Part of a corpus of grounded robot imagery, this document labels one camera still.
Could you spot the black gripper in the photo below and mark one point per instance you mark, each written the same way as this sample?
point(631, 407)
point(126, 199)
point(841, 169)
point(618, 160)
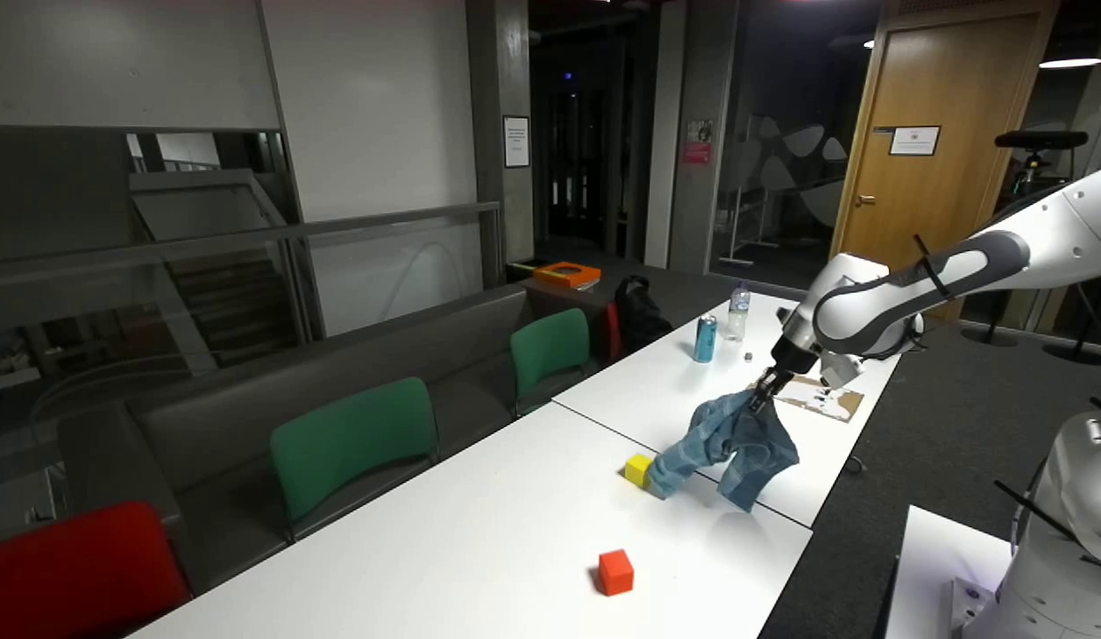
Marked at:
point(785, 360)

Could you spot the red wall sign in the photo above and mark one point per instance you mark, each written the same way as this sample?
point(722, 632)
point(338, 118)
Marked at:
point(698, 154)

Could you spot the black backpack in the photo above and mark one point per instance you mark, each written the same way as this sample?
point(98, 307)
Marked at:
point(632, 315)

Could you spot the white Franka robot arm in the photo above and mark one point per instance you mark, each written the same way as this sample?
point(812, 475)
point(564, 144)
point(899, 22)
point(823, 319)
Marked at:
point(1023, 253)

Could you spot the black camera on stand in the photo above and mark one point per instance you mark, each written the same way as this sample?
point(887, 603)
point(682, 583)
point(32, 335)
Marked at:
point(1037, 141)

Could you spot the clear water bottle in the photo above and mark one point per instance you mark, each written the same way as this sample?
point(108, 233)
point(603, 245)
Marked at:
point(735, 319)

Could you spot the white wall notice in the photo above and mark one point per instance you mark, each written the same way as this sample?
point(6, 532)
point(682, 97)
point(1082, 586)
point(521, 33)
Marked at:
point(516, 141)

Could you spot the orange cube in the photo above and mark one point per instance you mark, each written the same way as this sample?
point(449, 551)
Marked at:
point(616, 574)

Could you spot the yellow cube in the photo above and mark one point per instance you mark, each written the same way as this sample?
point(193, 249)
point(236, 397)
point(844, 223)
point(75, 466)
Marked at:
point(638, 470)

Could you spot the green chair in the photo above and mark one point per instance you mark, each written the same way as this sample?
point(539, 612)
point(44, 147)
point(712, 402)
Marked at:
point(357, 446)
point(553, 350)

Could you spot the grey couch bench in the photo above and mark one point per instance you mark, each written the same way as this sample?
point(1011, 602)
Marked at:
point(432, 350)

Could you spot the white door sign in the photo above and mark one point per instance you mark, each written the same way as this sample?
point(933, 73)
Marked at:
point(914, 141)

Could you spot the grey metal railing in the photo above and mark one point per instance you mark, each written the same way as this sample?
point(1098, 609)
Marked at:
point(218, 242)

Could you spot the wooden door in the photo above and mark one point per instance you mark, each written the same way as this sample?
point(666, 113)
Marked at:
point(963, 83)

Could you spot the red chair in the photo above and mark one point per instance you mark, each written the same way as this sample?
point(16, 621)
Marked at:
point(75, 574)

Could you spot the orange box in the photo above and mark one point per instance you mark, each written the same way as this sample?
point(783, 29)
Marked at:
point(565, 274)

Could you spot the blue checked cloth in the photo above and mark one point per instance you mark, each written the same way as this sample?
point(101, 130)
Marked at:
point(740, 447)

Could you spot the paper notebook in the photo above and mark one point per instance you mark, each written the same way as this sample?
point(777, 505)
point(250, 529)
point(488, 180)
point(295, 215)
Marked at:
point(835, 402)

